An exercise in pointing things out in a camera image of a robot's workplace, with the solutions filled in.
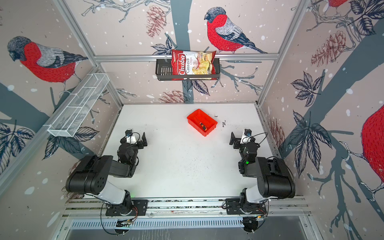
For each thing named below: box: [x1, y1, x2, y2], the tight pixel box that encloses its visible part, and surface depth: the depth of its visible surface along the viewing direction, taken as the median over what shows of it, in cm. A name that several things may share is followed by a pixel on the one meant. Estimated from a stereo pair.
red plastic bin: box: [187, 109, 218, 137], surface depth 108 cm
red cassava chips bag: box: [171, 49, 217, 81], surface depth 90 cm
